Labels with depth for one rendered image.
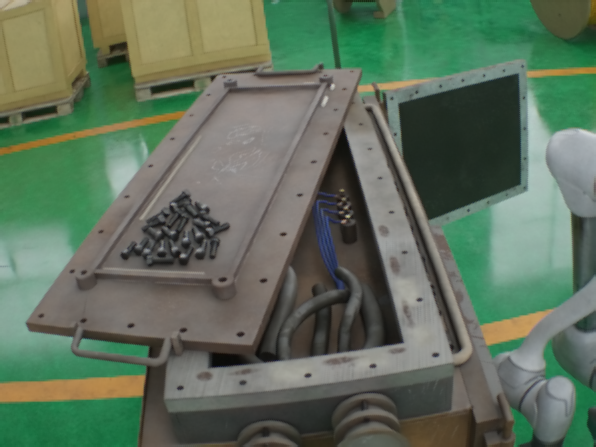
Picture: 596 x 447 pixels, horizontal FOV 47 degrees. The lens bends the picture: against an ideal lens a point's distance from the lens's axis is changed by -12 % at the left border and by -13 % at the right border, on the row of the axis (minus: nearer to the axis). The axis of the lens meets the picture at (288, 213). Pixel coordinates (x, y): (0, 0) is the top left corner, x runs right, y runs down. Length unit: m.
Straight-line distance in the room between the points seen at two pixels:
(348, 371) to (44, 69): 5.78
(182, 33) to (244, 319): 5.23
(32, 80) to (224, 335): 5.69
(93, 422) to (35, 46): 4.19
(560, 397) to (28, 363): 2.67
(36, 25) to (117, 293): 5.35
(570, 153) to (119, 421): 2.23
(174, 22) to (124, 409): 3.91
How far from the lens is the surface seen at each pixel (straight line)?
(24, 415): 3.38
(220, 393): 1.17
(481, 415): 1.24
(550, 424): 1.70
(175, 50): 6.43
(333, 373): 1.17
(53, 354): 3.67
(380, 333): 1.36
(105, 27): 7.86
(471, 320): 1.44
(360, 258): 1.62
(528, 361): 1.75
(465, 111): 2.70
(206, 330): 1.26
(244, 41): 6.40
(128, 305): 1.37
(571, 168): 1.60
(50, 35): 6.60
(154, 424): 1.30
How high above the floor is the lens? 2.11
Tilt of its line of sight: 29 degrees down
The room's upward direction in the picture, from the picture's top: 8 degrees counter-clockwise
